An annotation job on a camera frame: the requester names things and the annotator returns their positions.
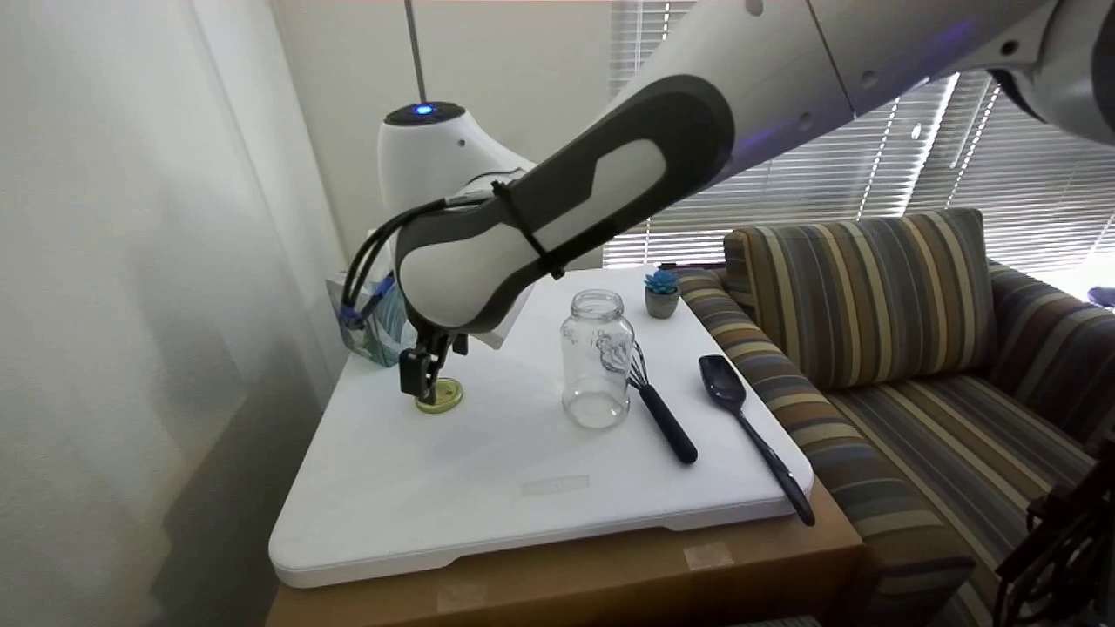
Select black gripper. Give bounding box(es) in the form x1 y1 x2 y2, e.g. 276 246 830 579
401 325 466 405

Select dark metal frame at right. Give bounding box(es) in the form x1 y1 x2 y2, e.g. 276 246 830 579
993 443 1115 627

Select striped couch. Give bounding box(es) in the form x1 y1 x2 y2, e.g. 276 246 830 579
679 253 1115 627

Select small blue-topped cup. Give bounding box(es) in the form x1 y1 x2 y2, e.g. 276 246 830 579
643 271 679 320

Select white window blinds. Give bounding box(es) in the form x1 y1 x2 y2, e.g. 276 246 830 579
604 0 1115 300

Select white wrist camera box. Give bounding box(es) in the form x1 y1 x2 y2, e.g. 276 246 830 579
470 328 507 349

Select striped couch cushion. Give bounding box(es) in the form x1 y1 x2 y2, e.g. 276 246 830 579
725 210 993 390

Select black plastic spatula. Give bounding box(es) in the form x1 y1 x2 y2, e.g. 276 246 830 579
698 356 816 524

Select clear glass jar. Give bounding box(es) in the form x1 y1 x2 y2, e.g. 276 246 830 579
562 287 630 430

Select teal patterned tissue box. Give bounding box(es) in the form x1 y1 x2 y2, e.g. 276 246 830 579
326 278 406 365

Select black handled wire whisk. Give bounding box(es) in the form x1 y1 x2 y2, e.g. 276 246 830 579
595 334 698 465

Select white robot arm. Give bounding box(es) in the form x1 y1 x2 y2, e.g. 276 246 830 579
378 0 1115 400

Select cardboard box under table top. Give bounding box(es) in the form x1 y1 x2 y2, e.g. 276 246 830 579
264 486 864 627

